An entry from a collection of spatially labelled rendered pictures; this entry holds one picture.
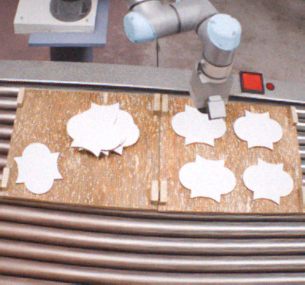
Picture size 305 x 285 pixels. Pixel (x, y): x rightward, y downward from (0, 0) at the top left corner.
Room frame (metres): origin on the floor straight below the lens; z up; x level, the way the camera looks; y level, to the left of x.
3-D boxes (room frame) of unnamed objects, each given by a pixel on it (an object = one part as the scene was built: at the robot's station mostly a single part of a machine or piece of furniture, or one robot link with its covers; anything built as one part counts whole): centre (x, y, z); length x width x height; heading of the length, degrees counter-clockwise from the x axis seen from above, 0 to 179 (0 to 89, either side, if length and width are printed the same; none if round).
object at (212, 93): (0.77, -0.13, 1.13); 0.12 x 0.09 x 0.16; 22
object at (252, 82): (0.99, -0.28, 0.92); 0.06 x 0.06 x 0.01; 6
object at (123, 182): (0.67, 0.18, 0.93); 0.41 x 0.35 x 0.02; 96
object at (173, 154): (0.72, -0.23, 0.93); 0.41 x 0.35 x 0.02; 96
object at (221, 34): (0.79, -0.12, 1.29); 0.09 x 0.08 x 0.11; 34
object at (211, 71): (0.79, -0.12, 1.21); 0.08 x 0.08 x 0.05
